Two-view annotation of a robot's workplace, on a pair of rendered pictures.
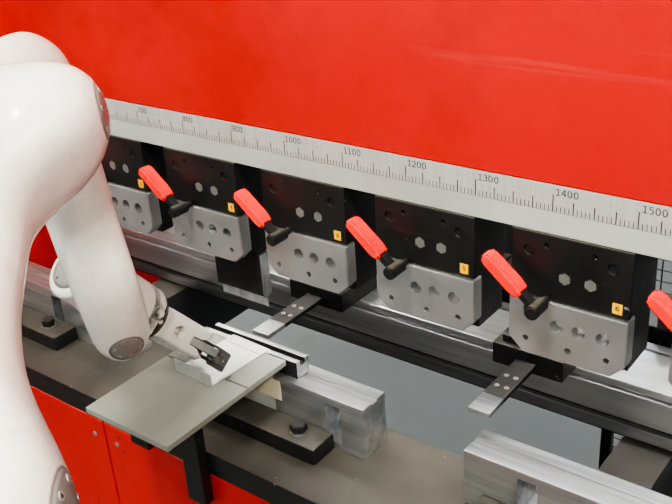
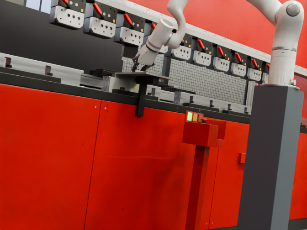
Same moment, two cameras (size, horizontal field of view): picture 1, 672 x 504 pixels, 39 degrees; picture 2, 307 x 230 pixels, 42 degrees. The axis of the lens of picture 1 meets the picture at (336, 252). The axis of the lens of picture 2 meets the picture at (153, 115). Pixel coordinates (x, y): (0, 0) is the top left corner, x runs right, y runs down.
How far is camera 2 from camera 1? 2.74 m
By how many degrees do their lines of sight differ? 82
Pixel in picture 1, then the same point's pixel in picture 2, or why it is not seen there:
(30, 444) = not seen: hidden behind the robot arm
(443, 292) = (186, 51)
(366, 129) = not seen: hidden behind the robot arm
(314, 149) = (166, 17)
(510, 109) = (199, 15)
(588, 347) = (206, 60)
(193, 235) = (128, 38)
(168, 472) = (125, 112)
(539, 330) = (199, 58)
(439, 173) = (188, 25)
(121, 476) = (102, 122)
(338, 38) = not seen: outside the picture
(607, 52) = (212, 8)
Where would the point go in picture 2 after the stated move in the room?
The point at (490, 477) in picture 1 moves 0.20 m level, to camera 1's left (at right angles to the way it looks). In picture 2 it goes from (185, 97) to (182, 94)
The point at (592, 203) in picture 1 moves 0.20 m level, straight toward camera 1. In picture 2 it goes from (208, 33) to (237, 33)
